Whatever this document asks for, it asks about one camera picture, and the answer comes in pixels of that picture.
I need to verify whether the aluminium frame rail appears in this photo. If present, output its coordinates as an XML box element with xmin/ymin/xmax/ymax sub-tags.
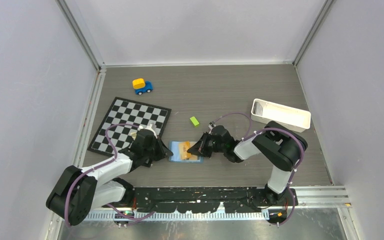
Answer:
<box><xmin>50</xmin><ymin>185</ymin><xmax>352</xmax><ymax>222</ymax></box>

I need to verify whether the blue card holder wallet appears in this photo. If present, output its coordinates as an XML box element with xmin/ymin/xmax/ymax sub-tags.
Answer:
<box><xmin>168</xmin><ymin>141</ymin><xmax>203</xmax><ymax>163</ymax></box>

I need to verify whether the stack of credit cards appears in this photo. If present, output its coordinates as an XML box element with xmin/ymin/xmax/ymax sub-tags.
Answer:
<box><xmin>253</xmin><ymin>102</ymin><xmax>264</xmax><ymax>116</ymax></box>

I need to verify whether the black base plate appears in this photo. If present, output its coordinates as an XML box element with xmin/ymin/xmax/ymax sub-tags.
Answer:
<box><xmin>100</xmin><ymin>186</ymin><xmax>299</xmax><ymax>215</ymax></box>

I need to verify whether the blue yellow toy car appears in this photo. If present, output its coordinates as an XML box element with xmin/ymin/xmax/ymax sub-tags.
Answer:
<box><xmin>132</xmin><ymin>78</ymin><xmax>153</xmax><ymax>95</ymax></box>

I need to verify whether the green block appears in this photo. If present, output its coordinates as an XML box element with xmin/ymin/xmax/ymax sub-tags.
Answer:
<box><xmin>189</xmin><ymin>116</ymin><xmax>200</xmax><ymax>127</ymax></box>

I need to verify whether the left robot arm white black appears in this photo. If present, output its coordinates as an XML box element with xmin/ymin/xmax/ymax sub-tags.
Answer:
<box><xmin>45</xmin><ymin>128</ymin><xmax>173</xmax><ymax>226</ymax></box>

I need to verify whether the orange VIP credit card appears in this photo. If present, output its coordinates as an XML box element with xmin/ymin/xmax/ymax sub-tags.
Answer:
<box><xmin>178</xmin><ymin>141</ymin><xmax>192</xmax><ymax>160</ymax></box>

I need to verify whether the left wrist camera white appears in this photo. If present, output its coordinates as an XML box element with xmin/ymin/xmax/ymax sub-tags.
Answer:
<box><xmin>137</xmin><ymin>122</ymin><xmax>158</xmax><ymax>138</ymax></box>

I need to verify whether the gold credit card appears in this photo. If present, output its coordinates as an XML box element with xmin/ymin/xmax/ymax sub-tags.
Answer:
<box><xmin>186</xmin><ymin>155</ymin><xmax>203</xmax><ymax>163</ymax></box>

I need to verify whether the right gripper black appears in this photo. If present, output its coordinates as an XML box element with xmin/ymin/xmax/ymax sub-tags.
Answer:
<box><xmin>188</xmin><ymin>131</ymin><xmax>227</xmax><ymax>158</ymax></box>

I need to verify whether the black white chessboard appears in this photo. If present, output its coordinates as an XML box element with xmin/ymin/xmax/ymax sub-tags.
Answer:
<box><xmin>88</xmin><ymin>97</ymin><xmax>172</xmax><ymax>157</ymax></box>

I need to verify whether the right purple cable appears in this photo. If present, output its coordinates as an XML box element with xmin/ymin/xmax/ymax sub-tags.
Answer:
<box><xmin>208</xmin><ymin>112</ymin><xmax>306</xmax><ymax>227</ymax></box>

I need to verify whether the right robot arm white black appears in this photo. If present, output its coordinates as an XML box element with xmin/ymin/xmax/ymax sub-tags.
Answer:
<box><xmin>187</xmin><ymin>121</ymin><xmax>308</xmax><ymax>205</ymax></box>

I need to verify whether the white plastic box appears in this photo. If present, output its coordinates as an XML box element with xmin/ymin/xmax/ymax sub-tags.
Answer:
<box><xmin>250</xmin><ymin>98</ymin><xmax>311</xmax><ymax>133</ymax></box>

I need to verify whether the beige chess piece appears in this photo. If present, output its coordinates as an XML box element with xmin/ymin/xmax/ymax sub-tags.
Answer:
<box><xmin>129</xmin><ymin>131</ymin><xmax>137</xmax><ymax>140</ymax></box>

